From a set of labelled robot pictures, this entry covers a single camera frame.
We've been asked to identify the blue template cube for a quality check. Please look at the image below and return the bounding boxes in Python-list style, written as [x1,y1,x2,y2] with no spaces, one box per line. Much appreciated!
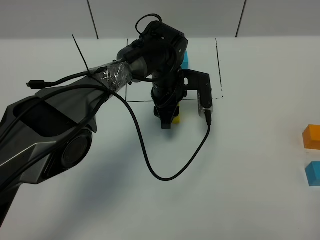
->
[180,51,189,69]

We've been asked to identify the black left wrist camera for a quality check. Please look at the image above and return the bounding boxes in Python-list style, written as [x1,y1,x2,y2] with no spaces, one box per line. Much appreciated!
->
[182,69,213,120]

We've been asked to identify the yellow cube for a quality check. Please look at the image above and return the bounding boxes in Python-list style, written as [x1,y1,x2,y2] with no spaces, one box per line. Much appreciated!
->
[171,103,180,124]

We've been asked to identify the black cable tie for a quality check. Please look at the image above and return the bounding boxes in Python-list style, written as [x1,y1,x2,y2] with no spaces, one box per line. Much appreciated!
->
[71,34,90,74]

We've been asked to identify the black left camera cable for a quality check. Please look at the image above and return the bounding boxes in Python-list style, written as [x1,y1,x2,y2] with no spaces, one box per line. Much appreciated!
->
[104,88,213,181]

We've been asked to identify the orange cube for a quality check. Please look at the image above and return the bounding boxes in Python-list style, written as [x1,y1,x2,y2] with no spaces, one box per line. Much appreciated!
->
[302,124,320,150]

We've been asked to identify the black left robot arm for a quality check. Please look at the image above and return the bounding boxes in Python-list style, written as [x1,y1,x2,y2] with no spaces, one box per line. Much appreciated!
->
[0,20,188,199]

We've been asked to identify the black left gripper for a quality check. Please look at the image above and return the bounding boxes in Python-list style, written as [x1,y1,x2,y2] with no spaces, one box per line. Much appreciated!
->
[151,67,187,129]

